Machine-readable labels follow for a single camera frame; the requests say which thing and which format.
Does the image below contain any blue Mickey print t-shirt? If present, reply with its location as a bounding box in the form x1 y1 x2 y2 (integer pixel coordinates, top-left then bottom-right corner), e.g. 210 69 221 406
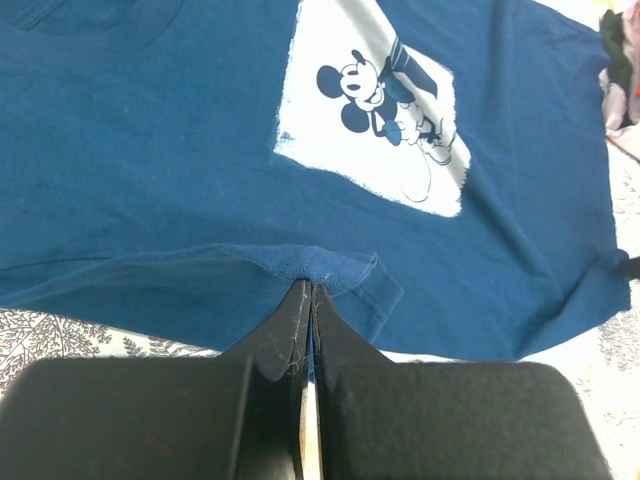
0 0 632 362

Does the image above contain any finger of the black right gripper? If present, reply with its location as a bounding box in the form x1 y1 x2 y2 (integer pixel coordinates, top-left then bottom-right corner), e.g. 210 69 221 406
615 256 640 280

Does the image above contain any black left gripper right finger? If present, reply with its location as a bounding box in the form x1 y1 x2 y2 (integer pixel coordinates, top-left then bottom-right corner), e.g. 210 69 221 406
311 287 610 479

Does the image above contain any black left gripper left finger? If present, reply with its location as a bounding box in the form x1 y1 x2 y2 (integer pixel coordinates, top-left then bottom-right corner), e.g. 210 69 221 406
1 280 308 479

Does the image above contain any white folded t-shirt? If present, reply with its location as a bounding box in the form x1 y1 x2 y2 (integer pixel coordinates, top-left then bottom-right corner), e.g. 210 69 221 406
599 1 639 160

